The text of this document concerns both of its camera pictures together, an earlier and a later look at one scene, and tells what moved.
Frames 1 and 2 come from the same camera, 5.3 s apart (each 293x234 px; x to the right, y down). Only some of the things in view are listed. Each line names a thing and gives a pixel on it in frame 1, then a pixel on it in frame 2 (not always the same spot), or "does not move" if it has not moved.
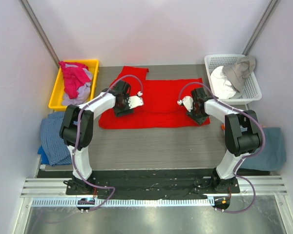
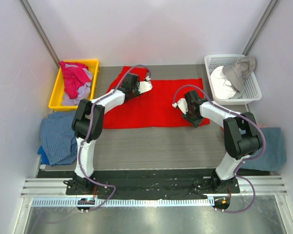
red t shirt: (160, 95) does not move
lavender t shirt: (83, 93) does not move
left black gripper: (124, 111) -> (136, 90)
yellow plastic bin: (55, 104) does not move
